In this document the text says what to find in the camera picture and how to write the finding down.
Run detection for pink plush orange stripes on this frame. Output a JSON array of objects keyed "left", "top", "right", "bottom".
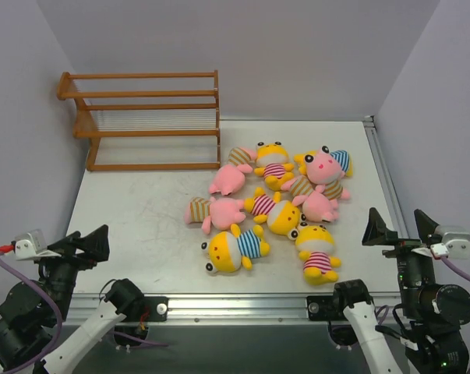
[
  {"left": 183, "top": 197, "right": 246, "bottom": 235},
  {"left": 281, "top": 175, "right": 351, "bottom": 223}
]

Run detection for pink plush face-down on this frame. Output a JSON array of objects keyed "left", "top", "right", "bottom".
[{"left": 208, "top": 146, "right": 257, "bottom": 196}]

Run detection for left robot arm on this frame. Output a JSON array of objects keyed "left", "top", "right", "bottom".
[{"left": 0, "top": 225, "right": 144, "bottom": 373}]

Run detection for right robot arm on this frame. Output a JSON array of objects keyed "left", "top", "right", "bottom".
[{"left": 330, "top": 207, "right": 470, "bottom": 373}]

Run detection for wooden three-tier shelf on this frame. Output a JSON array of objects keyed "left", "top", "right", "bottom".
[{"left": 56, "top": 70, "right": 221, "bottom": 171}]

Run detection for yellow plush red stripes front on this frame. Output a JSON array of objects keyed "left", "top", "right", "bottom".
[{"left": 295, "top": 222, "right": 341, "bottom": 286}]

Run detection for yellow plush red stripes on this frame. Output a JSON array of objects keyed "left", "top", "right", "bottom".
[
  {"left": 295, "top": 222, "right": 341, "bottom": 286},
  {"left": 243, "top": 187, "right": 306, "bottom": 241},
  {"left": 254, "top": 142, "right": 295, "bottom": 192}
]

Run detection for pink plush blue stripes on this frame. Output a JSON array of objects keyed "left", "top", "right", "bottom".
[{"left": 306, "top": 146, "right": 353, "bottom": 184}]

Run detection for yellow plush red stripes middle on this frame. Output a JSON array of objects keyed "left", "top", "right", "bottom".
[{"left": 243, "top": 187, "right": 306, "bottom": 241}]

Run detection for yellow plush under pile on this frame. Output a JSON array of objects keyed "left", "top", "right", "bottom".
[{"left": 294, "top": 150, "right": 316, "bottom": 176}]

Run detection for yellow plush red stripes top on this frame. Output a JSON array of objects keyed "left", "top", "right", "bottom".
[{"left": 254, "top": 142, "right": 295, "bottom": 192}]

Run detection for yellow plush blue stripes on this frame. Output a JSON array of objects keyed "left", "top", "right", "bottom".
[{"left": 201, "top": 224, "right": 271, "bottom": 274}]

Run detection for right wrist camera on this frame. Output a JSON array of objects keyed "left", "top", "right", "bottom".
[{"left": 430, "top": 225, "right": 470, "bottom": 259}]

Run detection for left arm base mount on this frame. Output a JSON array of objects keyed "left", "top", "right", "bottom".
[{"left": 138, "top": 295, "right": 169, "bottom": 323}]

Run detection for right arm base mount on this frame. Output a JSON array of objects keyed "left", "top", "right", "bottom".
[{"left": 306, "top": 295, "right": 339, "bottom": 322}]

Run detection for aluminium right rail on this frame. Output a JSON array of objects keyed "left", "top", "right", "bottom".
[{"left": 362, "top": 116, "right": 408, "bottom": 238}]

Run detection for aluminium rail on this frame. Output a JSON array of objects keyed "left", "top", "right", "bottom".
[
  {"left": 62, "top": 294, "right": 407, "bottom": 324},
  {"left": 362, "top": 116, "right": 408, "bottom": 238}
]

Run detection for aluminium front rail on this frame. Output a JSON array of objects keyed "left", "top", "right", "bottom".
[{"left": 62, "top": 294, "right": 407, "bottom": 324}]

